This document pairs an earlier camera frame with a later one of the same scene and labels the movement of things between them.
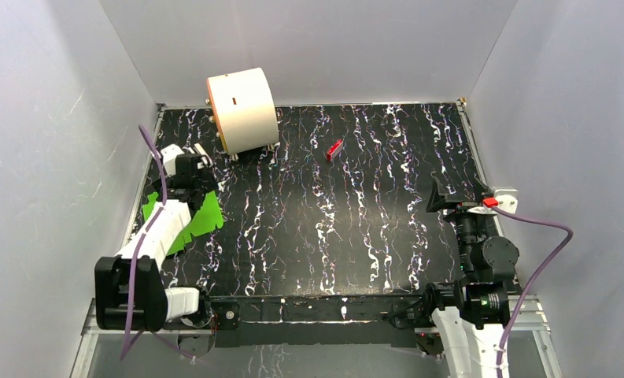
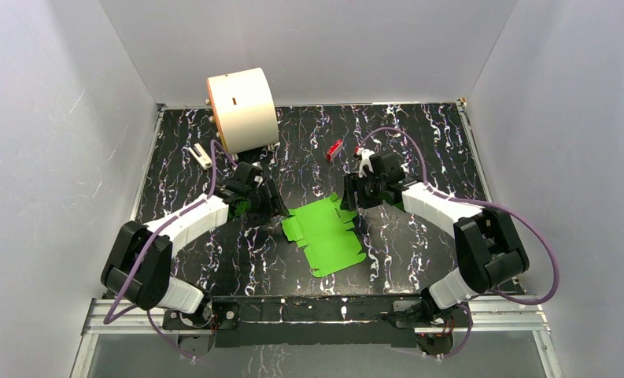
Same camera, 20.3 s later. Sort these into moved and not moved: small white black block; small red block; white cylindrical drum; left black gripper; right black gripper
Moved: left black gripper; right black gripper
Not moved: small red block; small white black block; white cylindrical drum
